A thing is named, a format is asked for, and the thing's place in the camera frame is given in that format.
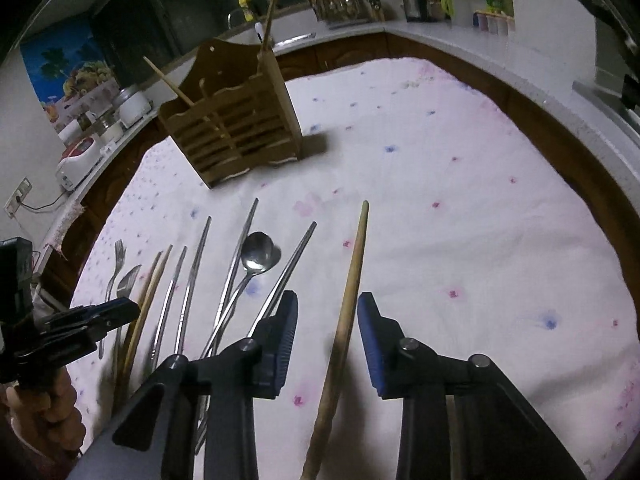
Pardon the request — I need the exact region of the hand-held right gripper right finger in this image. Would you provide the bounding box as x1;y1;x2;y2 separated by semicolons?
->
357;291;587;480

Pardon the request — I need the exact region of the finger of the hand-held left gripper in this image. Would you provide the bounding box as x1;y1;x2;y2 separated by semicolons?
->
15;327;99;367
37;298;141;333

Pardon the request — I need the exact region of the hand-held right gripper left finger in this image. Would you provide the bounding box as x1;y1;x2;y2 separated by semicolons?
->
65;290;299;480

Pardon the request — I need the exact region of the long wooden chopstick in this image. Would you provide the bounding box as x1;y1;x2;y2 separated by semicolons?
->
299;200;371;480

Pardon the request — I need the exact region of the metal chopstick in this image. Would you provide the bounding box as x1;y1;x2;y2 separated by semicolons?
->
197;198;260;453
174;216;213;358
245;221;318;341
147;246;188;368

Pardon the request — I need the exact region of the metal spoon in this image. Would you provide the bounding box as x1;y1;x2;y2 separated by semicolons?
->
200;231;276;361

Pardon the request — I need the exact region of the wooden utensil holder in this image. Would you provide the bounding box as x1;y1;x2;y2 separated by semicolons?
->
158;38;304;190

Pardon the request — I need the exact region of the person's left hand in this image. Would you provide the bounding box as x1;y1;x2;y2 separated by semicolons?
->
7;364;84;455

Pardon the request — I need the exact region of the slim metal fork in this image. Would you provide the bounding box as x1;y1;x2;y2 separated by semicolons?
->
98;240;126;361

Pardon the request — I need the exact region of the pink lace cloth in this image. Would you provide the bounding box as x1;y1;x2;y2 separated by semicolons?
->
44;202;84;261

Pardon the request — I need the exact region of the white floral tablecloth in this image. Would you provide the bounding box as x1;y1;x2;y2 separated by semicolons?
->
70;57;638;480

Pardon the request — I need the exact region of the white rice cooker red panel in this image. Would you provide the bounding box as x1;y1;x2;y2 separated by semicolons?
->
54;136;104;192

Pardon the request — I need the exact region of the white cooker with metal lid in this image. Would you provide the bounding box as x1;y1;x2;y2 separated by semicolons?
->
112;85;152;129

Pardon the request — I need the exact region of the kitchen sink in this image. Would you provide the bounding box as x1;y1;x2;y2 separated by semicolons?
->
272;32;317;49

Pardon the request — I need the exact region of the dark window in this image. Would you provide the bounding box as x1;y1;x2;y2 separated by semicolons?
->
89;0;313;88

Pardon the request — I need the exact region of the metal dish rack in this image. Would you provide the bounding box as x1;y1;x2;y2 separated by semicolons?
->
310;0;375;29

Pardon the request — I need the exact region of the steel electric kettle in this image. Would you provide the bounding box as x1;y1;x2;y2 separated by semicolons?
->
402;0;432;23

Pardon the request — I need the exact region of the row of spice containers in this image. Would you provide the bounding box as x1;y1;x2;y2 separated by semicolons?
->
474;10;516;37

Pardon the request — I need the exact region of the gas stove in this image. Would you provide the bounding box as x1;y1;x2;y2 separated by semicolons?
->
571;74;640;128

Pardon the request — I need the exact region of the black power cable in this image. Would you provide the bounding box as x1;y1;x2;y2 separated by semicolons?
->
16;199;68;212

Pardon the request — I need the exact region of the wall socket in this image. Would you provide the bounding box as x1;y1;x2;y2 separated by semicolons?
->
4;177;33;219

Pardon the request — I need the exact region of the tropical fruit wall poster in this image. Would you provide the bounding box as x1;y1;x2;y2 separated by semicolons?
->
20;15;118;133

